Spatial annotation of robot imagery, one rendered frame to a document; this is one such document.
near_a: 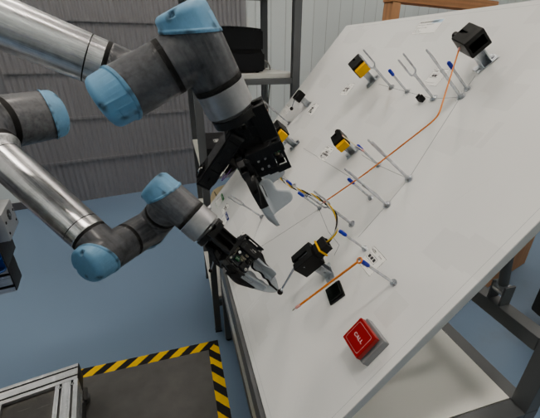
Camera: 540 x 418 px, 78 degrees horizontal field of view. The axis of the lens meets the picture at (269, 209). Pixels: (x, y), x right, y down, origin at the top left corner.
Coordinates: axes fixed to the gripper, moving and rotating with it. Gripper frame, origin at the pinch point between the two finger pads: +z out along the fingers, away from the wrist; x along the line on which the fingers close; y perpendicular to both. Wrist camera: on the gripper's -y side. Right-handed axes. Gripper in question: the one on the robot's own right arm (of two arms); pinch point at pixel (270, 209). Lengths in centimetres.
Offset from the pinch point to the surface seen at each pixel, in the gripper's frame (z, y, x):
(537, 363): 52, 39, -20
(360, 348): 18.7, 6.0, -21.5
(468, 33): -8, 50, 19
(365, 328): 17.8, 8.1, -19.0
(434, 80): 4, 47, 28
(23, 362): 78, -173, 64
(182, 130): 85, -106, 335
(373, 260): 18.3, 14.9, -5.1
